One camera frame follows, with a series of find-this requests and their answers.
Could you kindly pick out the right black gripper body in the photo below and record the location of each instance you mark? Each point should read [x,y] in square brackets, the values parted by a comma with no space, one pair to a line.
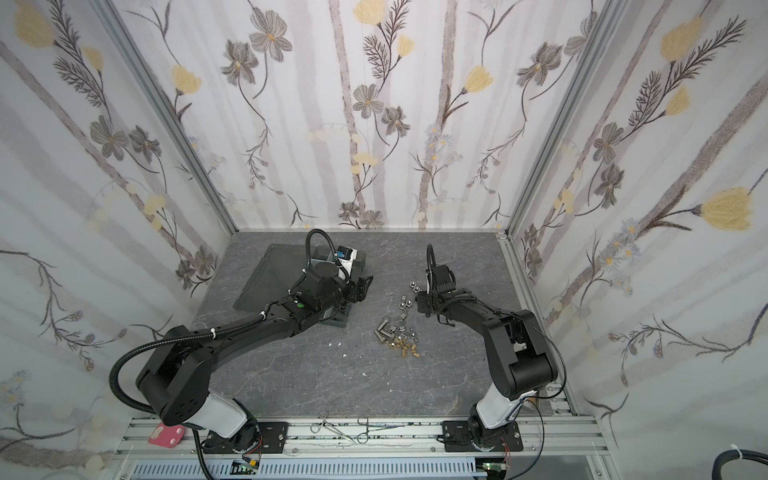
[426,302]

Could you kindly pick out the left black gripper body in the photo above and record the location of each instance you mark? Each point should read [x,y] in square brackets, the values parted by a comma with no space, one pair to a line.
[341,291]

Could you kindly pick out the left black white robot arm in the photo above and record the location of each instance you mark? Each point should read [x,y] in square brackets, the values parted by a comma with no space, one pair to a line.
[171,377]

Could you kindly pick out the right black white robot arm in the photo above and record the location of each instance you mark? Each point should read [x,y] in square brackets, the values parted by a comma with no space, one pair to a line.
[519,357]

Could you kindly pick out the silver wing nuts cluster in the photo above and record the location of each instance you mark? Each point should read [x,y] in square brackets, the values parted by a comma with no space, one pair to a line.
[395,332]

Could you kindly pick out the brass screws cluster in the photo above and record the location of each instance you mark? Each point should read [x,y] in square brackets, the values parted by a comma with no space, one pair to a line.
[405,346]

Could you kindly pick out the green compartment organizer box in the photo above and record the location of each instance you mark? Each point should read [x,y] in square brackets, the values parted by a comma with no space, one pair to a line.
[281,271]

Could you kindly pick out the pink rectangular device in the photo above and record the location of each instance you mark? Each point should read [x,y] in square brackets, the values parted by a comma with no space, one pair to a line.
[167,436]

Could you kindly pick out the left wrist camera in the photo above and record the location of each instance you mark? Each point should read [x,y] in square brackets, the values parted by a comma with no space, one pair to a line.
[344,258]

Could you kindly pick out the surgical scissors on rail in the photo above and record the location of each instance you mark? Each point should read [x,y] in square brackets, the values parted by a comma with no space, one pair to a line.
[359,430]

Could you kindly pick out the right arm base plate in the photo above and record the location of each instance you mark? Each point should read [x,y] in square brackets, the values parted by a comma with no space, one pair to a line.
[464,436]

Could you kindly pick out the aluminium front rail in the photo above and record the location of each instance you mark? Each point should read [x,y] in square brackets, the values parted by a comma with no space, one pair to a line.
[309,437]

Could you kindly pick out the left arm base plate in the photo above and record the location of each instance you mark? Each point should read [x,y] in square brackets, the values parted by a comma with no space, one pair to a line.
[264,437]

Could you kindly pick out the white vented cable duct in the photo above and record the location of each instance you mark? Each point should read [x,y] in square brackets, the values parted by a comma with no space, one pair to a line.
[318,468]

